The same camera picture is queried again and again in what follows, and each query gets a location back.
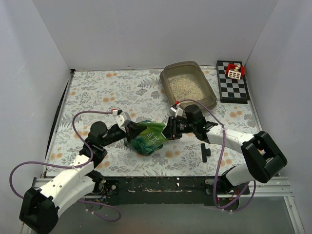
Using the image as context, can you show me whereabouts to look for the green cat litter bag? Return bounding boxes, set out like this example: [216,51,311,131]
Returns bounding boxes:
[124,120,168,156]

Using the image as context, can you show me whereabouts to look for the black bag clip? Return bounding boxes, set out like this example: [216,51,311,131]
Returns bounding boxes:
[200,143,211,163]

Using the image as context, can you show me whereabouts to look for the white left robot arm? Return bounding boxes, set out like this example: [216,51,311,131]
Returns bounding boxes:
[19,121,146,234]

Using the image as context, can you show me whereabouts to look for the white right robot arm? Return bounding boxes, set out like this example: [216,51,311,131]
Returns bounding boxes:
[162,104,288,194]

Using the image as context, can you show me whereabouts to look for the grey litter box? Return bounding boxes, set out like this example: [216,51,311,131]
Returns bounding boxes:
[159,61,217,110]

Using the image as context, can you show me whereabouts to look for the floral table mat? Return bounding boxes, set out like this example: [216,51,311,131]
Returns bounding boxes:
[45,69,272,177]

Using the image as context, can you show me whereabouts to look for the black white chessboard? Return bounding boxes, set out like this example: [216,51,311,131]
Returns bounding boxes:
[216,60,250,104]

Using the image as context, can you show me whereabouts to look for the red white toy block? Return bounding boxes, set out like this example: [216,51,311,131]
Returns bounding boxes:
[226,63,245,79]

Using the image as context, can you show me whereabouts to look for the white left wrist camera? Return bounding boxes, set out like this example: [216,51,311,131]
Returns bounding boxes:
[115,110,131,130]

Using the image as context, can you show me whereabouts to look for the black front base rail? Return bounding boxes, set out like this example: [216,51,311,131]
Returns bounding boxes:
[80,176,247,207]

